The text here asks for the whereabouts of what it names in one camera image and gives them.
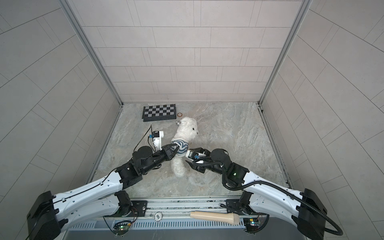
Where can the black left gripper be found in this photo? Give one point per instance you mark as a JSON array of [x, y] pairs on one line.
[[166, 152]]

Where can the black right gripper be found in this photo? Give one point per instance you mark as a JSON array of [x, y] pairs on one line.
[[200, 169]]

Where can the blue white striped shirt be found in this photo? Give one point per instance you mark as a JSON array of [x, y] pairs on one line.
[[183, 146]]

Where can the white fluffy teddy bear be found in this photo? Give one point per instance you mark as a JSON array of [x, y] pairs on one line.
[[186, 132]]

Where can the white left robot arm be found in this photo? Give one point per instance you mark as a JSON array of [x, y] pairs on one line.
[[52, 214]]

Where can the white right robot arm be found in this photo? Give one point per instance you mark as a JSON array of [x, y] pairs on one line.
[[302, 209]]

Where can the folded black chess board box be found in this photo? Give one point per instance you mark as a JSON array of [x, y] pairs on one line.
[[159, 113]]

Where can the right green circuit board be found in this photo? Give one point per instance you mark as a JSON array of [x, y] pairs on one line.
[[251, 225]]

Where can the green circuit board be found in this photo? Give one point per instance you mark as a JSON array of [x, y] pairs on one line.
[[251, 225], [123, 225]]

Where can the left green circuit board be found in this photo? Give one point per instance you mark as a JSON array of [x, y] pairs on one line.
[[123, 225]]

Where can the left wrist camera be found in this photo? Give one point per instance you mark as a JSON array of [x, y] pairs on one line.
[[156, 137]]

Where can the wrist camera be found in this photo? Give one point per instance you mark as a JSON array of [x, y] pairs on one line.
[[156, 137], [193, 155]]

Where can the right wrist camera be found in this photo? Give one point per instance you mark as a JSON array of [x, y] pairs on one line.
[[193, 155]]

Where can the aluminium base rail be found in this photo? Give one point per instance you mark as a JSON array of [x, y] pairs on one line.
[[186, 207]]

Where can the beige wooden handle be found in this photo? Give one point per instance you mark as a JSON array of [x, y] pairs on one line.
[[229, 218]]

